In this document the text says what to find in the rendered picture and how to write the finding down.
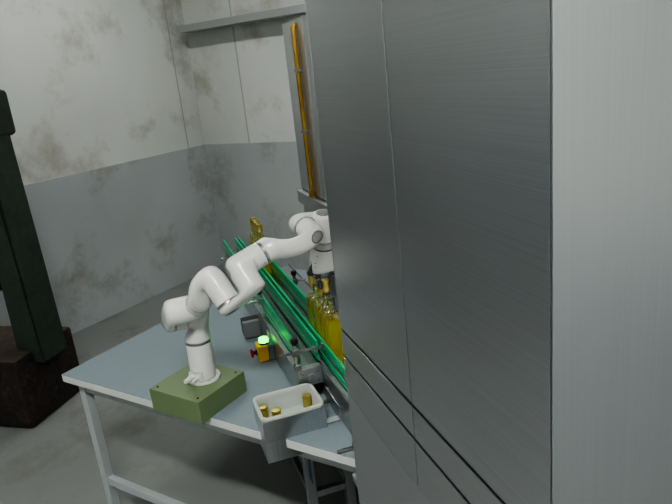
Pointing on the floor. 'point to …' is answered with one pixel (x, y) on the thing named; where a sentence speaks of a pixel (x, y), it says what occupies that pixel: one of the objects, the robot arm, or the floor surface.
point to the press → (27, 305)
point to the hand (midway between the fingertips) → (324, 282)
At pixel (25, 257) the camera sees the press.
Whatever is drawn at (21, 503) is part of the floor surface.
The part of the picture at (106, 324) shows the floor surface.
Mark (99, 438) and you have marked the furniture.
